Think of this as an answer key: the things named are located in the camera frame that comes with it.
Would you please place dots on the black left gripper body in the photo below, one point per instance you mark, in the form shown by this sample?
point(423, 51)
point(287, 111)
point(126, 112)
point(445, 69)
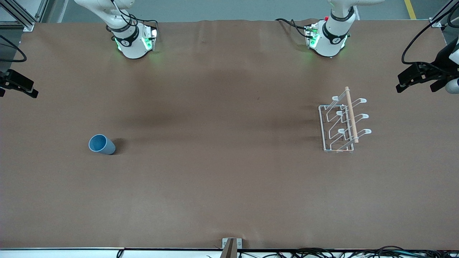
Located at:
point(438, 66)

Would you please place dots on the blue plastic cup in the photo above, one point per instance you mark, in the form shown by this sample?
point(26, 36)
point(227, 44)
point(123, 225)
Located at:
point(104, 146)

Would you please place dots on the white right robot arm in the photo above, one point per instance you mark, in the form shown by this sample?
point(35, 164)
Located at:
point(132, 46)

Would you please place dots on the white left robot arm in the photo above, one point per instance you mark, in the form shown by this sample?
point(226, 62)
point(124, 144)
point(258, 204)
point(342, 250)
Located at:
point(328, 43)

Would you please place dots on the metal arm base connector panel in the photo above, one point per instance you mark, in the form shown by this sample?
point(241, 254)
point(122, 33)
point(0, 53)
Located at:
point(311, 36)
point(150, 37)

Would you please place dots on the brown table cover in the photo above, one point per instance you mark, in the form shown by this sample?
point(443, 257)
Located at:
point(229, 161)

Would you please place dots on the aluminium frame profile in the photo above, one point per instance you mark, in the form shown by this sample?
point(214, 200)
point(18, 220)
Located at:
point(21, 16)
point(439, 19)

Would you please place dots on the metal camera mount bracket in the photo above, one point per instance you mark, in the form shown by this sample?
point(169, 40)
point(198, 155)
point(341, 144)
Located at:
point(231, 247)

